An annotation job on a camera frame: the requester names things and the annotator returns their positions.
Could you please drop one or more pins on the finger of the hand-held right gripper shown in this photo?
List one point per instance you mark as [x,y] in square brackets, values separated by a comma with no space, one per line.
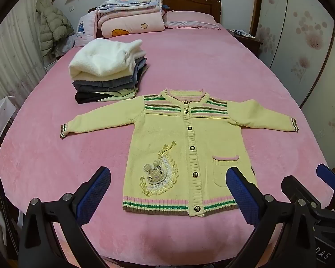
[329,177]
[298,189]

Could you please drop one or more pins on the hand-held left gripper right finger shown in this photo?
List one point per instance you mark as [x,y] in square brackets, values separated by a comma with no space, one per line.
[241,195]

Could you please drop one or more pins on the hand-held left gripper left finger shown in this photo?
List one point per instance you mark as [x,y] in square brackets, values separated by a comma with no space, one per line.
[96,192]

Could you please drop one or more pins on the yellow knitted striped cardigan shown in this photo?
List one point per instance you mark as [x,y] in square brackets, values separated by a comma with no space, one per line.
[162,134]

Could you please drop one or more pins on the black folded garment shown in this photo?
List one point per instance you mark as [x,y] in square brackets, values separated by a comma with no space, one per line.
[83,97]

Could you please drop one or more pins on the light green folded garment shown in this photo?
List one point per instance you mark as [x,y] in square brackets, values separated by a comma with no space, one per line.
[122,93]

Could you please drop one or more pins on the grey folded denim jeans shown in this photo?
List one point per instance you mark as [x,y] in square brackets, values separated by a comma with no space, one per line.
[106,85]

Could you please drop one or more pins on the white fluffy folded garment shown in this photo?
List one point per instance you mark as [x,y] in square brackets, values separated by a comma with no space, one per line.
[100,58]

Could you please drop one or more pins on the pink fleece bed blanket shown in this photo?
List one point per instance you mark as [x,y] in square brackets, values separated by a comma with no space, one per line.
[212,61]

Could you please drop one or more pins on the white floral wardrobe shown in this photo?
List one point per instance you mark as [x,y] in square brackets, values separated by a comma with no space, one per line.
[304,33]

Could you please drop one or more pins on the dark wooden nightstand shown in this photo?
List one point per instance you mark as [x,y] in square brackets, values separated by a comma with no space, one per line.
[254,46]

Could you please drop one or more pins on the white patterned curtain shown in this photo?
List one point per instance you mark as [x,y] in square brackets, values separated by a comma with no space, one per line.
[11,61]

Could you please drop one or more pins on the blue and white box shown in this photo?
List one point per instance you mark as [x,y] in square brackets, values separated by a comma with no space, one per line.
[244,33]

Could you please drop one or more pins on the white cushion with blue print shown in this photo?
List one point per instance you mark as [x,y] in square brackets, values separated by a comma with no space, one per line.
[83,28]

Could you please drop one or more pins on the olive green puffer jacket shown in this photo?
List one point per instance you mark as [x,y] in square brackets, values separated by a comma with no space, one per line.
[48,25]

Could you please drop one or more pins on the pink pillow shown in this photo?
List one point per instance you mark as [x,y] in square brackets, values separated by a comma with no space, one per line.
[189,19]

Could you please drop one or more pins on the dark wooden headboard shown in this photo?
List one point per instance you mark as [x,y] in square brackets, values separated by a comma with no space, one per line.
[189,2]

